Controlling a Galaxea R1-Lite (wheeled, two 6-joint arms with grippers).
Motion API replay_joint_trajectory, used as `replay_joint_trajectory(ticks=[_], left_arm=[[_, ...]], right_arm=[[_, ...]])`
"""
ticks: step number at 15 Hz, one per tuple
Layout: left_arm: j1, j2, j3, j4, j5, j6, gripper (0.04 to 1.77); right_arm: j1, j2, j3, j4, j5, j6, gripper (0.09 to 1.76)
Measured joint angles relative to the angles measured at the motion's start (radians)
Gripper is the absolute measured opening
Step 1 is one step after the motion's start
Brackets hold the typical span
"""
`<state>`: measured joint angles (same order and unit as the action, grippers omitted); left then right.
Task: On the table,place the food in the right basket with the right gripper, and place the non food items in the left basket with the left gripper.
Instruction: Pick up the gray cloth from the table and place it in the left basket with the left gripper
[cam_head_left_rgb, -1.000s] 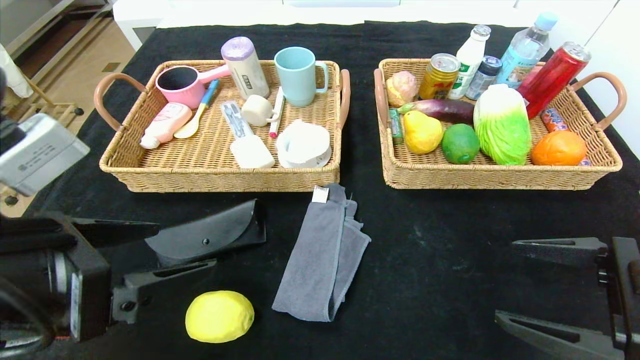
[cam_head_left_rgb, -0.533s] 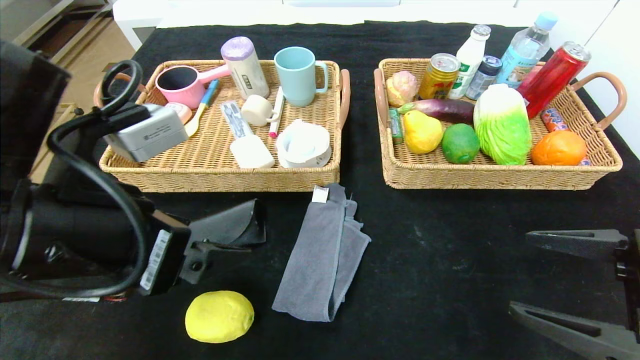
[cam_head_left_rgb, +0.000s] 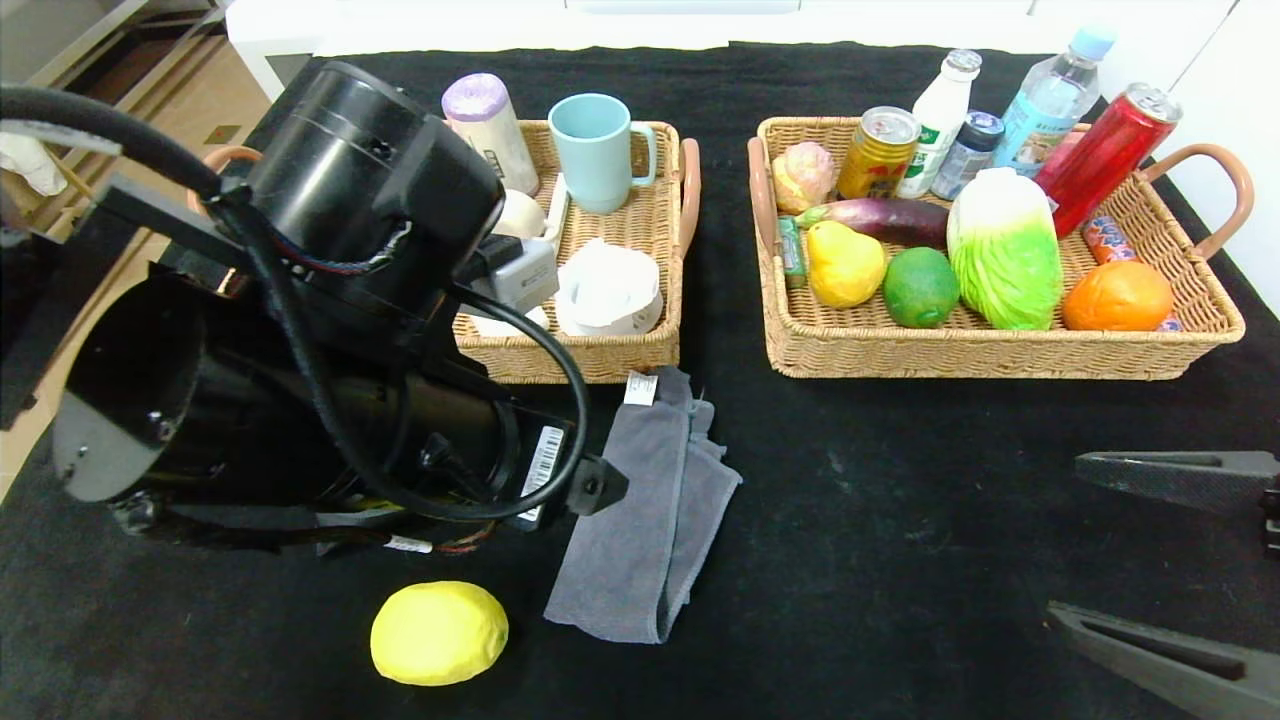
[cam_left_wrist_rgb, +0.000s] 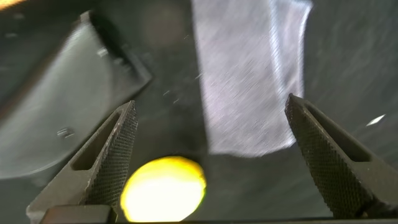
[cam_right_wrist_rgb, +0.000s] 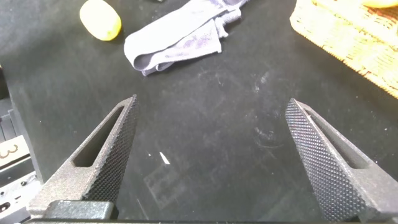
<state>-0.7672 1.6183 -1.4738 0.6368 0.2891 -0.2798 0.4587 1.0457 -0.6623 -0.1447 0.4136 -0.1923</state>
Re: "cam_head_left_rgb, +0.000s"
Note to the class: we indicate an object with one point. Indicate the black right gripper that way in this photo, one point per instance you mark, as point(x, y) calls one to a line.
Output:
point(1273, 525)

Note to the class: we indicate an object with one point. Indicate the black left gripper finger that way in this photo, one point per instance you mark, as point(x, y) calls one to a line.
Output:
point(600, 485)

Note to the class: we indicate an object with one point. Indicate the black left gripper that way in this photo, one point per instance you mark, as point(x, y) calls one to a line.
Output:
point(250, 450)

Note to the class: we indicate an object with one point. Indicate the white plate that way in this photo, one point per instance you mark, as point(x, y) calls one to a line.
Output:
point(610, 290)

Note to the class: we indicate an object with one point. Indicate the yellow pear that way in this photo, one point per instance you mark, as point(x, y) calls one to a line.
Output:
point(845, 265)

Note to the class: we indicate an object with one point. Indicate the green white napa cabbage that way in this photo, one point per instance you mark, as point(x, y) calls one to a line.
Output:
point(1005, 260)

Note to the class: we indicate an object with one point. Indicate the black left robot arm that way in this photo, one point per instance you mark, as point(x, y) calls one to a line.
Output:
point(380, 170)

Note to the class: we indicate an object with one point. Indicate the grey folded towel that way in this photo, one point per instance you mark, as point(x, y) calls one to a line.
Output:
point(640, 520)

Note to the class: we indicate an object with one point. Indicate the yellow lemon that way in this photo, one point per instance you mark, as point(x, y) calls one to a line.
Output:
point(440, 633)

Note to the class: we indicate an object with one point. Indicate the small cream cup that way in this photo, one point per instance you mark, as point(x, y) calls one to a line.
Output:
point(525, 212)

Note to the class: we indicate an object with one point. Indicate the white pen pink tip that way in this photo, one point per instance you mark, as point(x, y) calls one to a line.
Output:
point(557, 205)

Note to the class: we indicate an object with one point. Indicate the orange fruit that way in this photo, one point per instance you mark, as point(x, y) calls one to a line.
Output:
point(1115, 297)

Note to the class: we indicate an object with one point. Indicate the black tablecloth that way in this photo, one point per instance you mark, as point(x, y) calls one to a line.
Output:
point(900, 550)

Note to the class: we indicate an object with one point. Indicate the small green candy pack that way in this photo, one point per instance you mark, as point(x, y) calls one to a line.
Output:
point(789, 250)

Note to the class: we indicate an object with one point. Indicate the gold metal rack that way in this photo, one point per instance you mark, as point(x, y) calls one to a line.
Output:
point(80, 185)

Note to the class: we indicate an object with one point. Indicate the teal mug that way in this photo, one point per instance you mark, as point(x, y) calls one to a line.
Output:
point(596, 160)

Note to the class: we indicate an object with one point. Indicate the orange blue candy roll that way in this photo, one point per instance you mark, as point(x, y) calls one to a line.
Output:
point(1105, 240)

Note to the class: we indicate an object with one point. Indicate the white hanging cloth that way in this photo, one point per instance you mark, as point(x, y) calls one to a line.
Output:
point(30, 165)

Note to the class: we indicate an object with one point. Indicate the green lime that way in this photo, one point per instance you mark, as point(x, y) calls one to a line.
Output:
point(920, 288)

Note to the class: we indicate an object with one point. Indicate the beige tumbler purple lid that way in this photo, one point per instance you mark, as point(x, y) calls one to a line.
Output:
point(485, 120)

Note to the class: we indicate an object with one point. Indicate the purple eggplant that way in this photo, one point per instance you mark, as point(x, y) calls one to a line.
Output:
point(890, 215)

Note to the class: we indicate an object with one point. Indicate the beige framed wooden bench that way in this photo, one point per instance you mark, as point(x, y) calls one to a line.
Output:
point(150, 45)

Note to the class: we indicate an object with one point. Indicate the white table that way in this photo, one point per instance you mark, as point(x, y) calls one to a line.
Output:
point(285, 30)

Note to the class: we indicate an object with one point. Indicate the gold drink can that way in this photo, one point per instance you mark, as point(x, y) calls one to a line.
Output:
point(875, 158)

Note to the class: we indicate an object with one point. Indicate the red drink can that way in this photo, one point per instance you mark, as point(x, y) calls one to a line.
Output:
point(1110, 150)

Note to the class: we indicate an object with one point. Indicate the pink snack packet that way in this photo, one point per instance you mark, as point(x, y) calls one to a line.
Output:
point(1058, 148)

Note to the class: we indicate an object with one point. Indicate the small blue lid bottle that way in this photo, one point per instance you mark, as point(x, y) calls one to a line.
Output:
point(962, 155)

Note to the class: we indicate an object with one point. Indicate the clear water bottle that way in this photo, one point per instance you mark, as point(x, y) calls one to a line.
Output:
point(1045, 100)

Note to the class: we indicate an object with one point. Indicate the white milk bottle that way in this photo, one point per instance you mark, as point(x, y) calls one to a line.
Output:
point(940, 108)

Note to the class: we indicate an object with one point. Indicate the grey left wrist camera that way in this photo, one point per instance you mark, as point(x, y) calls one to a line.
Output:
point(525, 280)

